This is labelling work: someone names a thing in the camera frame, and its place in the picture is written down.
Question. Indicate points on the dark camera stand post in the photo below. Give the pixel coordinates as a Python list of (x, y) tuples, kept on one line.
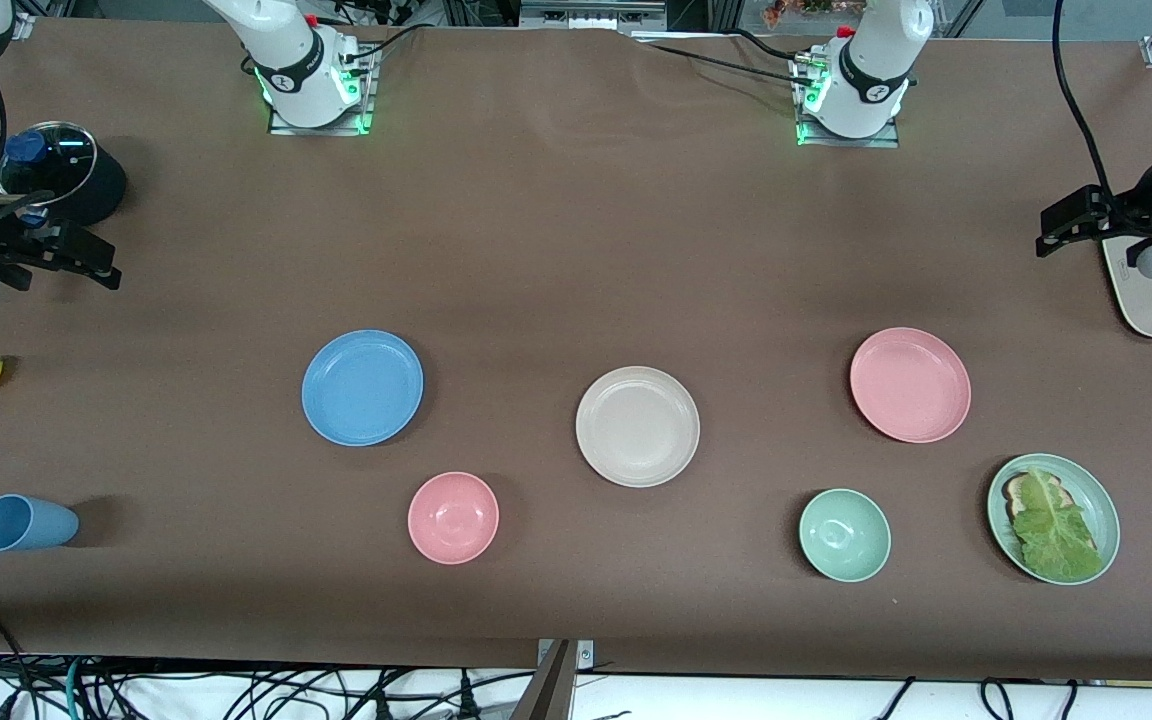
[(551, 690)]

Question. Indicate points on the beige plate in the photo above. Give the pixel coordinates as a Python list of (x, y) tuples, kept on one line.
[(637, 427)]

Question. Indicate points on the toasted bread slice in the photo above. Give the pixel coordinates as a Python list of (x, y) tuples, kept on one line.
[(1016, 492)]

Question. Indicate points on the pink plate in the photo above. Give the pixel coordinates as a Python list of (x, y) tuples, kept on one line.
[(910, 385)]

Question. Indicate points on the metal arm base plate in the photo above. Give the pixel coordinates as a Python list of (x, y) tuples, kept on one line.
[(364, 110), (804, 135)]

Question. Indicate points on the blue plate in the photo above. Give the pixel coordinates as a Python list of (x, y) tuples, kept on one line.
[(362, 388)]

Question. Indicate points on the green lettuce leaf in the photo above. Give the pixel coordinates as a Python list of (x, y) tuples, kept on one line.
[(1058, 535)]

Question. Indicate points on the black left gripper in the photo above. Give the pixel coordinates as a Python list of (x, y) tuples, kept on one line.
[(1128, 213)]

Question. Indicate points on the green plate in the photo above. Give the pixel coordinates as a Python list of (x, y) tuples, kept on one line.
[(1101, 510)]

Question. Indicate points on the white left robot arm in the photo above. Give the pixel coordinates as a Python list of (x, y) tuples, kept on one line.
[(871, 60)]

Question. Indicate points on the glass lid blue knob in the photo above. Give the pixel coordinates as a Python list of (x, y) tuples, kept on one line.
[(66, 160)]

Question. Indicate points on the blue plastic cup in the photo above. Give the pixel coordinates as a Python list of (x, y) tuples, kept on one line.
[(24, 523)]

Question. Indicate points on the orange leafy object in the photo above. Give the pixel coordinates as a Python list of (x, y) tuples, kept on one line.
[(806, 10)]

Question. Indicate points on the small green bowl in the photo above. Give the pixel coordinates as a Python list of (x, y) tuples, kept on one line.
[(844, 535)]

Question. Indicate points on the aluminium frame rail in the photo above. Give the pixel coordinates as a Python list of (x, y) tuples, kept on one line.
[(591, 12)]

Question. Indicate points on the small pink bowl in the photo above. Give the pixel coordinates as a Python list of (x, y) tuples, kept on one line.
[(453, 518)]

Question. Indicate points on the metal table edge bracket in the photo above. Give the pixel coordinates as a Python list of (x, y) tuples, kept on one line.
[(586, 655)]

